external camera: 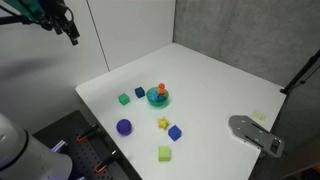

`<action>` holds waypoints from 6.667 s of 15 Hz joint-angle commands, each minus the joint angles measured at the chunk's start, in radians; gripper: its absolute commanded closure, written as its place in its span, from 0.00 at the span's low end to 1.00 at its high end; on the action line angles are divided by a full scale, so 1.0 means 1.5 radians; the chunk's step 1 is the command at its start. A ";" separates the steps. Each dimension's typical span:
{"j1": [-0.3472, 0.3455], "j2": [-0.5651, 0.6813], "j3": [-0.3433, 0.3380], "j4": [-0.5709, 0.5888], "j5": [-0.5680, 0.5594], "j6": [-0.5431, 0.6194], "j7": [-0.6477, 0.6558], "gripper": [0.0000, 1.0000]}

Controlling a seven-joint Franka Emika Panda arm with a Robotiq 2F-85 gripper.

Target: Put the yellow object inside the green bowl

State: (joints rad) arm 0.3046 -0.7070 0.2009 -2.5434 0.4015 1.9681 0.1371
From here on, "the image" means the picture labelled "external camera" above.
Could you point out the yellow spiky toy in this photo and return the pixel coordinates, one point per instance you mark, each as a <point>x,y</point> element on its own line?
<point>163,123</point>

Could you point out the purple ball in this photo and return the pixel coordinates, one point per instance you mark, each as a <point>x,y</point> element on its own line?
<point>124,127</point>

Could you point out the dark blue cube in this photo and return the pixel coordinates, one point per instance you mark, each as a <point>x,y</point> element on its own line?
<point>140,92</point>

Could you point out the orange toy figure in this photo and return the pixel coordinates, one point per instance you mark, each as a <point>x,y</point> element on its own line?
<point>161,89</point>

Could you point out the lower red black clamp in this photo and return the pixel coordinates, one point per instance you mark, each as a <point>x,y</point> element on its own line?
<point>106,162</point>

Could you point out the black camera stand pole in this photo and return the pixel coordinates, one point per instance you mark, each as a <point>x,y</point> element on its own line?
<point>297,79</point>

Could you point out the red black clamp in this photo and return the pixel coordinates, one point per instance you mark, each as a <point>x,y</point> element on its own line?
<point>92,130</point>
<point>106,162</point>

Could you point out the lime green cube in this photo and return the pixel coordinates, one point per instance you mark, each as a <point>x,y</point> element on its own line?
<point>164,153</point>

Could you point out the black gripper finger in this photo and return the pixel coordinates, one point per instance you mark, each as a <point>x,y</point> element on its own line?
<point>58,30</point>
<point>73,38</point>

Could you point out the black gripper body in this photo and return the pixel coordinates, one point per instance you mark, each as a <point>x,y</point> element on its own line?
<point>59,15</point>

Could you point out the grey metal mounting plate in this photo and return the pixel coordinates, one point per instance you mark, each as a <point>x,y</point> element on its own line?
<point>249,131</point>

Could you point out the black perforated breadboard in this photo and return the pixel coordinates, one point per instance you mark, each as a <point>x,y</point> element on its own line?
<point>88,154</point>

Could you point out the light blue toy in bowl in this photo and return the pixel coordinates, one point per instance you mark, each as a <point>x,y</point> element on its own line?
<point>153,95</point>

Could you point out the upper red black clamp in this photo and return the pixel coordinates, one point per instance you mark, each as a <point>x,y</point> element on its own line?
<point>92,130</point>

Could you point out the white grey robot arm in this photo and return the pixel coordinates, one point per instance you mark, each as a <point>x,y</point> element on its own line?
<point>22,156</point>

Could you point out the green bowl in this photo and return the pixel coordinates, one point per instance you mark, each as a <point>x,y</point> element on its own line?
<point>162,99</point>

